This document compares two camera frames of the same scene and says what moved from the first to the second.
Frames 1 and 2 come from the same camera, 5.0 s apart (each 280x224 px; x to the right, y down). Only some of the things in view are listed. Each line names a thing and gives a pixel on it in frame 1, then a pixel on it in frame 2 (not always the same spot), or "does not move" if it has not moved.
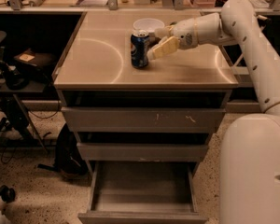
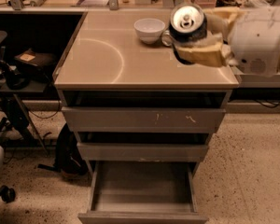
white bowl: x=149 y=24 does not move
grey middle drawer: x=139 y=151 does not move
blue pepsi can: x=139 y=49 to x=187 y=23
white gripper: x=184 y=33 to x=256 y=41
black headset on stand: x=13 y=78 does not move
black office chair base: x=5 y=192 does not move
